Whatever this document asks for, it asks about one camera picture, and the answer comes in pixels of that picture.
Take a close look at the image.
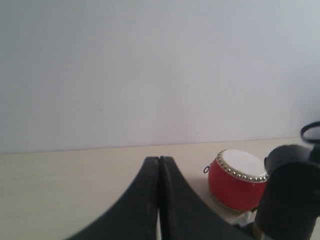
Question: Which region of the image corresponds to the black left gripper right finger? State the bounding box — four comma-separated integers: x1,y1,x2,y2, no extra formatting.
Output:
158,156,250,240

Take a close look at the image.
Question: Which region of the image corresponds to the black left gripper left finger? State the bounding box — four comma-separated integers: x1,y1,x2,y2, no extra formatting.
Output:
69,156,160,240

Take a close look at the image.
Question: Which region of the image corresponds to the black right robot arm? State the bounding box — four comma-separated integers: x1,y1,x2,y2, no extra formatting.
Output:
253,144,320,240

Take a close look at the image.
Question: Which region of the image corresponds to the red small drum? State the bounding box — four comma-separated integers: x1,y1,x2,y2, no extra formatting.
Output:
203,149,268,213

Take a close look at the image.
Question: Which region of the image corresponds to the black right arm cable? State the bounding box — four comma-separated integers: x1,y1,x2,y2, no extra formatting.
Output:
299,120,320,146

